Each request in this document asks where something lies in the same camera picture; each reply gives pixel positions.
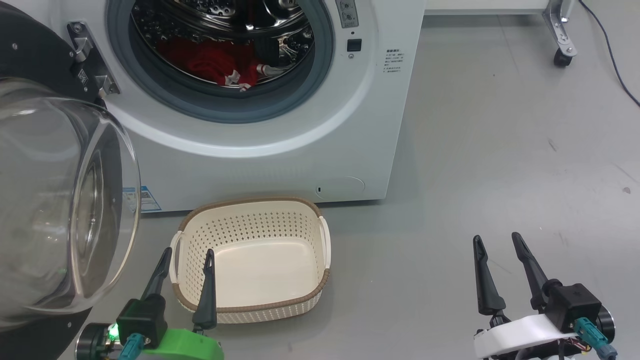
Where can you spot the metal stand leg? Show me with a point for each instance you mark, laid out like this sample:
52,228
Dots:
562,37

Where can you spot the metal door hinge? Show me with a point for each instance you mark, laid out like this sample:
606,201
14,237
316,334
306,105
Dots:
90,65

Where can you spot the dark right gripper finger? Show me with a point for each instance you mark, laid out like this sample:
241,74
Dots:
531,270
487,290

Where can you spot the cream perforated basket brown rim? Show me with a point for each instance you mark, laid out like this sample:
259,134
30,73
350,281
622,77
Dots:
260,270

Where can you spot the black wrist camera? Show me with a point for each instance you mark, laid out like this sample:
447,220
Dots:
142,320
572,305

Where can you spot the oval white filter cover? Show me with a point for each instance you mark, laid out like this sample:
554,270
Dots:
342,187

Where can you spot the stainless steel drum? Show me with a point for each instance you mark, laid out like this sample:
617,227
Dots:
225,7

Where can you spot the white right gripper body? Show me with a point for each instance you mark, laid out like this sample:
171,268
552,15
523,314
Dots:
520,335

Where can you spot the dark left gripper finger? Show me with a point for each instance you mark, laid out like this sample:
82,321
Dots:
207,300
159,280

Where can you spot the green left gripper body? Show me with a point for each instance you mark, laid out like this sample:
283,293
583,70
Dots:
195,347

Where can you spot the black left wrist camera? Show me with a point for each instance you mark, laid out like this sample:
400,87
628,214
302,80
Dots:
142,320

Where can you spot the black caster wheel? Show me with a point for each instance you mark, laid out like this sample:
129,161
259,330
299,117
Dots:
562,59

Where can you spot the grey rubber door seal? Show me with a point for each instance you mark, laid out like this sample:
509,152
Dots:
225,105

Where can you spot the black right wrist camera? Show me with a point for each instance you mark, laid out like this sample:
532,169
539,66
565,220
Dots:
572,305

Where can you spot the blue energy label sticker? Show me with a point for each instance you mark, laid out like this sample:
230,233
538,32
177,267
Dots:
150,200

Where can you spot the white front-load washing machine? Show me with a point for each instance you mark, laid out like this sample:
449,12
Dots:
300,165

